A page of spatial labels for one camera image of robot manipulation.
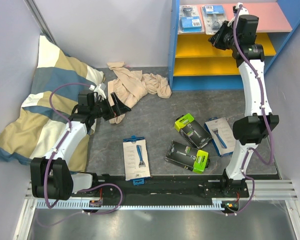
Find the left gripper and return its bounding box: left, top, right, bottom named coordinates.
left=90, top=93, right=131, bottom=122

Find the clear blister razor pack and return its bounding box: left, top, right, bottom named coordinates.
left=201, top=4, right=227, bottom=35

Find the blue blister razor pack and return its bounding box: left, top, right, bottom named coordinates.
left=178, top=5, right=205, bottom=34

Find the white box blue razor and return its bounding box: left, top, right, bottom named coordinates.
left=122, top=135, right=151, bottom=186

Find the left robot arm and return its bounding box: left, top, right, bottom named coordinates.
left=30, top=90, right=131, bottom=201

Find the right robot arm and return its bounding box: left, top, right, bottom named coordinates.
left=209, top=13, right=280, bottom=197

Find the blue shelf unit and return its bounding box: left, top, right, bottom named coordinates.
left=168, top=0, right=300, bottom=91

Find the beige cloth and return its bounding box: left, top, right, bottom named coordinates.
left=106, top=61, right=174, bottom=125

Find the patchwork pillow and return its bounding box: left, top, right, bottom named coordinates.
left=0, top=35, right=105, bottom=165

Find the white razor box right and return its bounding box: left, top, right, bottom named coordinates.
left=204, top=117, right=236, bottom=157

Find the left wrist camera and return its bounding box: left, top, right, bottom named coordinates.
left=89, top=83, right=107, bottom=100

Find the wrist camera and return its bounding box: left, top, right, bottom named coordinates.
left=89, top=83, right=107, bottom=100
left=227, top=2, right=249, bottom=27

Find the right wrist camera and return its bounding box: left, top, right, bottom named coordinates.
left=227, top=2, right=249, bottom=27

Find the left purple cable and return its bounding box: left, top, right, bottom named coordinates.
left=44, top=82, right=93, bottom=208

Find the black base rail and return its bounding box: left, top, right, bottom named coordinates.
left=72, top=174, right=256, bottom=202

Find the slotted cable duct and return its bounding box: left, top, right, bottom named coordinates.
left=36, top=198, right=240, bottom=210

